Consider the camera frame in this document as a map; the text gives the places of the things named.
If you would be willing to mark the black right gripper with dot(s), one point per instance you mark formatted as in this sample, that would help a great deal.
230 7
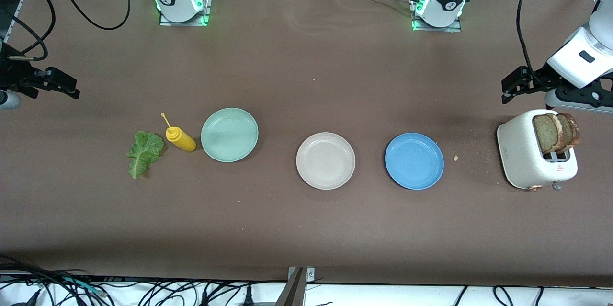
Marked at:
13 73

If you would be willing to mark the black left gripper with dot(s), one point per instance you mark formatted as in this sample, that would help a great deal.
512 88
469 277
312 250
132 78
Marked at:
539 77

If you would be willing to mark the brown bread slice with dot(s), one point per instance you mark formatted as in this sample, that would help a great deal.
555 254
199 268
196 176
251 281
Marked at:
543 132
573 133

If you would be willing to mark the yellow mustard squeeze bottle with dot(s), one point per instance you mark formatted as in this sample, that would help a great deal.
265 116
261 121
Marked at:
182 139

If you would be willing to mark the blue plate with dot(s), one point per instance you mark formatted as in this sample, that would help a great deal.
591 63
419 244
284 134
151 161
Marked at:
414 161

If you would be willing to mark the pale green plate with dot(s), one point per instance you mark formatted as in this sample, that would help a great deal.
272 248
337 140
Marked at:
230 134

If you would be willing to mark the beige plate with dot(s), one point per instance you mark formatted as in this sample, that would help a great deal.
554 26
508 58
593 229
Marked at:
325 161

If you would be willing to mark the white toaster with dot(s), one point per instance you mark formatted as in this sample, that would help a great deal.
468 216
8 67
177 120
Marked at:
519 152

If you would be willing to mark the green lettuce leaf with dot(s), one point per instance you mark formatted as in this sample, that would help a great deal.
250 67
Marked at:
142 152

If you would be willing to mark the black power plug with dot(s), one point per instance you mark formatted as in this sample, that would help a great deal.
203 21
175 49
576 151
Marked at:
247 296

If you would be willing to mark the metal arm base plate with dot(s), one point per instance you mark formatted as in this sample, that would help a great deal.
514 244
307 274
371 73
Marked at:
436 29
182 24

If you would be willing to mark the metal table edge bracket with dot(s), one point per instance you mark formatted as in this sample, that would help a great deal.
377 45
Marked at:
292 291

